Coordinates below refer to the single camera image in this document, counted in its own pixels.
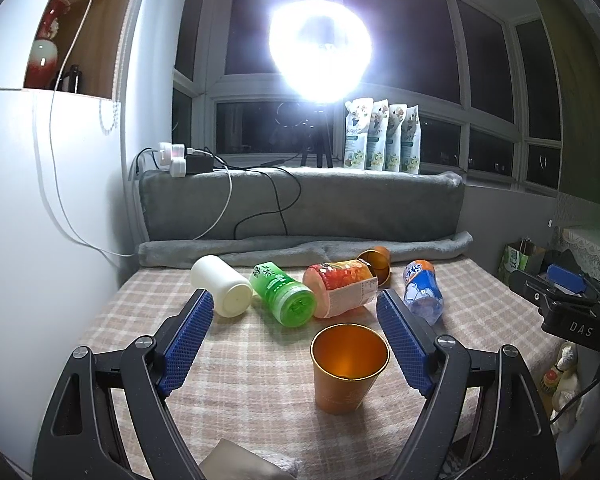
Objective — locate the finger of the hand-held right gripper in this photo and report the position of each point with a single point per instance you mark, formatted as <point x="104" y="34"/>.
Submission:
<point x="527" y="285"/>
<point x="567" y="279"/>

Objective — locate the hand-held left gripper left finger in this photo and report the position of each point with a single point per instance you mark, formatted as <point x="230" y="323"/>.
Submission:
<point x="187" y="340"/>

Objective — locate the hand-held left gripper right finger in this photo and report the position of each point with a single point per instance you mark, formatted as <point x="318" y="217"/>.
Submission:
<point x="405" y="342"/>

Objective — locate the orange metal cup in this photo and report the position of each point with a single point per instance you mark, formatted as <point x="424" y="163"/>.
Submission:
<point x="347" y="370"/>
<point x="377" y="265"/>

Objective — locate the green paper bag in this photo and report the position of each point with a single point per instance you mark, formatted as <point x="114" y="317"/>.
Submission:
<point x="522" y="262"/>

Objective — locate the white lace cloth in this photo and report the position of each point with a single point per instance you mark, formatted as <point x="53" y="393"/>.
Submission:
<point x="595" y="247"/>

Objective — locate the blue label soda bottle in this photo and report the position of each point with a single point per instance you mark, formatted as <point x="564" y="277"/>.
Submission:
<point x="422" y="290"/>

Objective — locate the white plastic bottle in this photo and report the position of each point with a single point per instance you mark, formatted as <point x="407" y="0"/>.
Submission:
<point x="220" y="285"/>

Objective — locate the white stuffed toy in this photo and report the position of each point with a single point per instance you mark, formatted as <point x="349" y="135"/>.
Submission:
<point x="562" y="385"/>

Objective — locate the plaid blanket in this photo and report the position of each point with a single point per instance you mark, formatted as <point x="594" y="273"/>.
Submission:
<point x="260" y="375"/>

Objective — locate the red label drink bottle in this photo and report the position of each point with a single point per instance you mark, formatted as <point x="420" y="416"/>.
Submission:
<point x="337" y="285"/>

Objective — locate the green tea bottle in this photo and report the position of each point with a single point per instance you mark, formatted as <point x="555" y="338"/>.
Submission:
<point x="282" y="295"/>

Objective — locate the beige cloth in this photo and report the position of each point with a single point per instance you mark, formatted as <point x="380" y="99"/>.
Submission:
<point x="245" y="462"/>

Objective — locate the rolled grey blanket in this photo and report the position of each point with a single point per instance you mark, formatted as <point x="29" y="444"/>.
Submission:
<point x="300" y="252"/>

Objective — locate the grey cushion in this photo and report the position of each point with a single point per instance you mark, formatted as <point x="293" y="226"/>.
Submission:
<point x="360" y="205"/>

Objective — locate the black power adapter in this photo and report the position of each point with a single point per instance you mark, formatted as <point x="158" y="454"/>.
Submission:
<point x="200" y="164"/>

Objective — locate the white power strip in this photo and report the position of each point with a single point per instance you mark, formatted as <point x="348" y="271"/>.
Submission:
<point x="172" y="160"/>

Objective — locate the white green stand-up pouch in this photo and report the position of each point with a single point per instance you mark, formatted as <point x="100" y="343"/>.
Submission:
<point x="397" y="142"/>
<point x="381" y="140"/>
<point x="412" y="145"/>
<point x="357" y="135"/>

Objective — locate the black tripod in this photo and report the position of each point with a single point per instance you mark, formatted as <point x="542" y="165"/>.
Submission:
<point x="320" y="135"/>

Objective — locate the dark flask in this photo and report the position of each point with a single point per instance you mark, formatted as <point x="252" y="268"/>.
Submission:
<point x="72" y="80"/>

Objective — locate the wooden shelf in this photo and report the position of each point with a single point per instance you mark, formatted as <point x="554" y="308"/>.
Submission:
<point x="105" y="40"/>

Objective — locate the red white vase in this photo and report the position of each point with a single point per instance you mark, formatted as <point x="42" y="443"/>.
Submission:
<point x="44" y="55"/>

